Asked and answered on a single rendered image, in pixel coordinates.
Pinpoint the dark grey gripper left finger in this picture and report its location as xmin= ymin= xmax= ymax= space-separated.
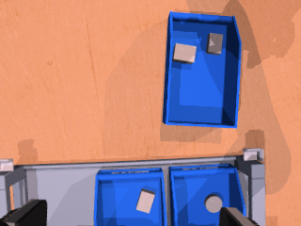
xmin=0 ymin=199 xmax=47 ymax=226

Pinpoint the pale pink block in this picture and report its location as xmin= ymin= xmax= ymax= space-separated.
xmin=136 ymin=188 xmax=155 ymax=213

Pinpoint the pale pink round disc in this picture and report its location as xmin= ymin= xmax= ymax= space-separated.
xmin=204 ymin=194 xmax=222 ymax=213

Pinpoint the grey metal block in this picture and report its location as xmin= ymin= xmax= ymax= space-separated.
xmin=172 ymin=43 xmax=197 ymax=64

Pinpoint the pink rectangular block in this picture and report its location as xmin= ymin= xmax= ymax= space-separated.
xmin=206 ymin=33 xmax=223 ymax=56

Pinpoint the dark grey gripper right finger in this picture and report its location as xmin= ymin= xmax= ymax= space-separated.
xmin=219 ymin=207 xmax=260 ymax=226

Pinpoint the blue bin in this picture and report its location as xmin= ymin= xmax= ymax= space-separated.
xmin=94 ymin=168 xmax=167 ymax=226
xmin=163 ymin=11 xmax=242 ymax=128
xmin=169 ymin=164 xmax=246 ymax=226

